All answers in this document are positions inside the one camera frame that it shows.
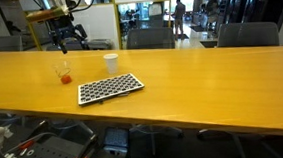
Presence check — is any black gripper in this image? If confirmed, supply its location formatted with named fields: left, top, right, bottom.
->
left=47, top=15, right=91, bottom=56

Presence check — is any orange disc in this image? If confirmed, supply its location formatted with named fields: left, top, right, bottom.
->
left=60, top=75, right=73, bottom=85

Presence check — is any transparent plastic cup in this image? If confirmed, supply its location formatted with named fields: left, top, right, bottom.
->
left=53, top=60, right=74, bottom=85

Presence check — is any white paper cup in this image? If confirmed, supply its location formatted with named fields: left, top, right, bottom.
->
left=103, top=53, right=120, bottom=76

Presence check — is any grey fabric chair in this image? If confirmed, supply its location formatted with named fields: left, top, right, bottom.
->
left=125, top=26, right=176, bottom=53
left=0, top=34, right=23, bottom=53
left=45, top=39, right=90, bottom=54
left=216, top=19, right=281, bottom=51

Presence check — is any light grey low chair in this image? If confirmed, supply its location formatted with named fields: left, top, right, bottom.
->
left=88, top=38, right=115, bottom=53

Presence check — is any checkered marker calibration board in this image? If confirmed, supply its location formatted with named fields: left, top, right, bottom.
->
left=75, top=71, right=147, bottom=106

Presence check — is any standing person silhouette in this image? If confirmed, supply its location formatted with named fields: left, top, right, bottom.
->
left=170, top=0, right=189, bottom=41

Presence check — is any grey controller box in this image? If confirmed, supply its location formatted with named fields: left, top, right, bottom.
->
left=102, top=125, right=132, bottom=158

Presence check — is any dark chair base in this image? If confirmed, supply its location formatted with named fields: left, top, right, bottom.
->
left=196, top=125, right=248, bottom=158

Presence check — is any green brown wrist camera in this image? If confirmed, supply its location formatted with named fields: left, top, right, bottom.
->
left=25, top=5, right=70, bottom=25

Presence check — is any black looped wrist cable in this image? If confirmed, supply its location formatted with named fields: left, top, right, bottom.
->
left=64, top=0, right=97, bottom=13

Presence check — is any black clamp orange handle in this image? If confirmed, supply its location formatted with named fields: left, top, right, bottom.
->
left=68, top=133, right=101, bottom=158

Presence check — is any red handled tool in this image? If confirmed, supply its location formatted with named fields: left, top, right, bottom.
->
left=18, top=140, right=36, bottom=151

